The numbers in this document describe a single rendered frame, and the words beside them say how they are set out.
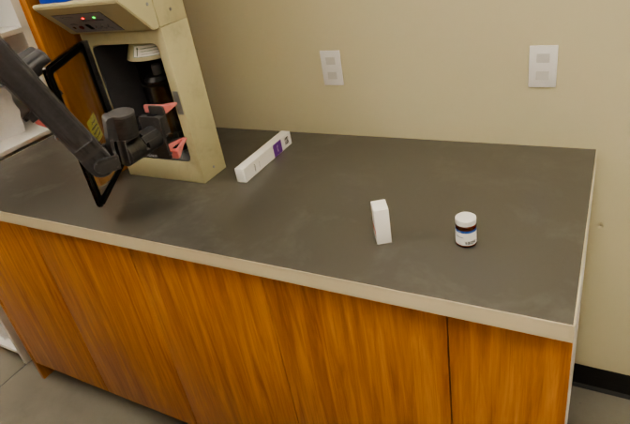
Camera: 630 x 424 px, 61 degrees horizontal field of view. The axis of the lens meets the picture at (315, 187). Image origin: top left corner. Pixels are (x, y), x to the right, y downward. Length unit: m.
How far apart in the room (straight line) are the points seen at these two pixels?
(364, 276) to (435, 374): 0.28
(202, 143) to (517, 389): 1.05
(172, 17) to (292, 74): 0.49
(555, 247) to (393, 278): 0.34
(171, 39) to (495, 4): 0.87
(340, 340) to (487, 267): 0.40
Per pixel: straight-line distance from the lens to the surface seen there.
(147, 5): 1.49
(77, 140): 1.24
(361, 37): 1.69
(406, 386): 1.33
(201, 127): 1.62
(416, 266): 1.15
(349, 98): 1.77
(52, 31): 1.76
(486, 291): 1.09
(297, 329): 1.36
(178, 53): 1.55
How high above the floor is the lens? 1.64
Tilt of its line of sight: 28 degrees down
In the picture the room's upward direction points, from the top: 10 degrees counter-clockwise
